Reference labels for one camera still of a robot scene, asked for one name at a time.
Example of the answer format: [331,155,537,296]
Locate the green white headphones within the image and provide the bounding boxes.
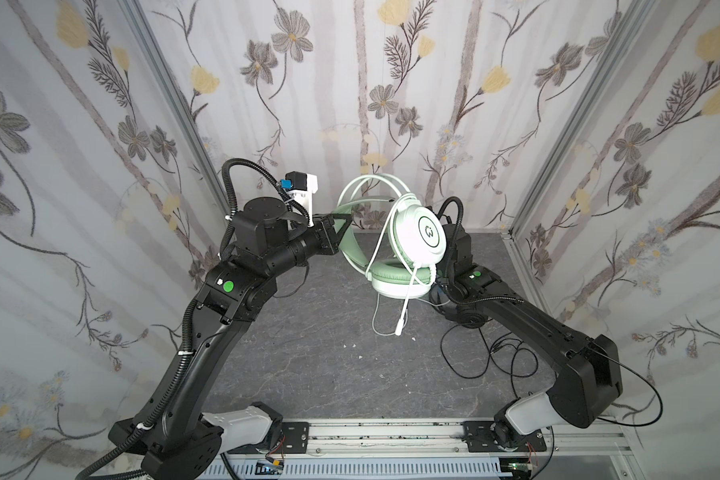
[334,173,447,300]

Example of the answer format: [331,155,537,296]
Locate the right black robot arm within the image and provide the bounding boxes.
[430,224,623,449]

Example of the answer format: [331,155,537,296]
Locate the black blue headphones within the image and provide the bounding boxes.
[427,285,491,329]

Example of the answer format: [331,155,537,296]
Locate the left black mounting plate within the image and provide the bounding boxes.
[272,422,310,455]

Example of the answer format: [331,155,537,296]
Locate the black mounting plate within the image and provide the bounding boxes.
[272,422,310,455]
[461,421,548,453]

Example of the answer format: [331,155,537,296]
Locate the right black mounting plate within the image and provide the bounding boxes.
[461,421,548,453]

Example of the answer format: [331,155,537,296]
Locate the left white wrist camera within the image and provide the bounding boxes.
[279,171,318,227]

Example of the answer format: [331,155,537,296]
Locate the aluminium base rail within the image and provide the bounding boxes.
[230,418,633,462]

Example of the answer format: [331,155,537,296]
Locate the white slotted cable duct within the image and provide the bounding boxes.
[201,457,512,479]

